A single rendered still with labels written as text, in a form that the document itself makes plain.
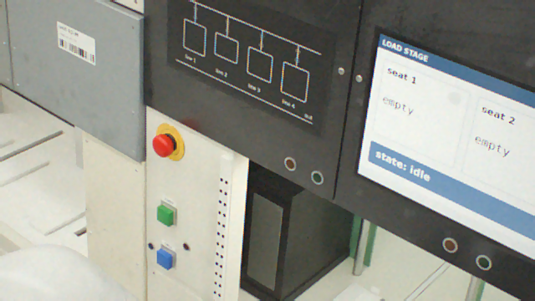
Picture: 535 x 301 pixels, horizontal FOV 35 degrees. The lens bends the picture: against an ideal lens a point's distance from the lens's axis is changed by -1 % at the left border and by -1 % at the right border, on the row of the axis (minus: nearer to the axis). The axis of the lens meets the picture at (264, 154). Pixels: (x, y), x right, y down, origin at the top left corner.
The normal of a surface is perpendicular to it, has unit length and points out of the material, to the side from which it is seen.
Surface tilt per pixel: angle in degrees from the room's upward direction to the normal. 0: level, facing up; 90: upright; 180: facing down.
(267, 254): 90
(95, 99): 90
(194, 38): 90
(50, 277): 40
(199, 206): 90
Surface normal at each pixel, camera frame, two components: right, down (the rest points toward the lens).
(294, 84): -0.64, 0.37
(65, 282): 0.56, -0.24
